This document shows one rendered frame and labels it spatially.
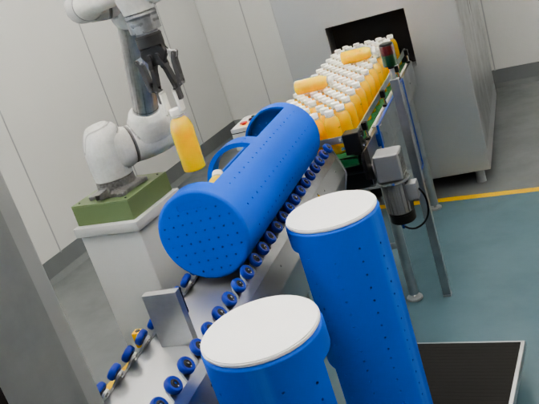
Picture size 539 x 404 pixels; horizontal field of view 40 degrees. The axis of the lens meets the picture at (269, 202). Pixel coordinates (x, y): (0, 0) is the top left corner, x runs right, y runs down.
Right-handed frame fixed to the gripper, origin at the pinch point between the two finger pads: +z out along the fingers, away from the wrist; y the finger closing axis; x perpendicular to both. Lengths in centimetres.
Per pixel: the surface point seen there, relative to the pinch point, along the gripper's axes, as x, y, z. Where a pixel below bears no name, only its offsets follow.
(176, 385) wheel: -65, 12, 50
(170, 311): -43, 2, 43
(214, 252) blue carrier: -11.4, 2.3, 43.1
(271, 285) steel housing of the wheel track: -6, 13, 60
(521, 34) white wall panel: 496, 78, 114
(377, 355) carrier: -7, 39, 86
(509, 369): 45, 68, 133
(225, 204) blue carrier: -11.1, 10.8, 29.4
